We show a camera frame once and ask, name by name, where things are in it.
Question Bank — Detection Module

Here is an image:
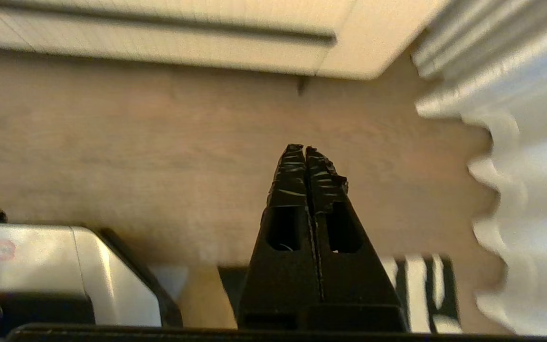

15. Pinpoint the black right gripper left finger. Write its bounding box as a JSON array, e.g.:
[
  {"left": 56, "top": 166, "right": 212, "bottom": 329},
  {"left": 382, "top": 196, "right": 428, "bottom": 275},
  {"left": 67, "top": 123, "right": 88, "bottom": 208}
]
[{"left": 237, "top": 143, "right": 322, "bottom": 331}]

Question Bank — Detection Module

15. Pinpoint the black and white rug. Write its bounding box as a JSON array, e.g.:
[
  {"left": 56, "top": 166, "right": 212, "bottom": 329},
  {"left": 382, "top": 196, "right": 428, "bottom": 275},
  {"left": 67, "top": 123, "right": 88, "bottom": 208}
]
[{"left": 411, "top": 0, "right": 547, "bottom": 336}]

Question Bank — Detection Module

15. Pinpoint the black white striped mat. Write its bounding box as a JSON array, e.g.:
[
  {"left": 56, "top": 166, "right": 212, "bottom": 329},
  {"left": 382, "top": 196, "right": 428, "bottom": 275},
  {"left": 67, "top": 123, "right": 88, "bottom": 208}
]
[{"left": 380, "top": 254, "right": 463, "bottom": 334}]

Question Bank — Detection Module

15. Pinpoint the white robot base panel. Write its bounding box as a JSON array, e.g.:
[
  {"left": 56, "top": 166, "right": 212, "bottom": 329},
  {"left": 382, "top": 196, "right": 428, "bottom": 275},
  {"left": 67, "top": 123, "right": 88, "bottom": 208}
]
[{"left": 0, "top": 223, "right": 184, "bottom": 328}]

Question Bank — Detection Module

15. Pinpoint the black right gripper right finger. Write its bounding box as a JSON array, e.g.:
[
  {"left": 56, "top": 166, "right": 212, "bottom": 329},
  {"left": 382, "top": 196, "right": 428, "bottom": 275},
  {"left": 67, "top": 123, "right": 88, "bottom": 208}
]
[{"left": 305, "top": 146, "right": 409, "bottom": 332}]

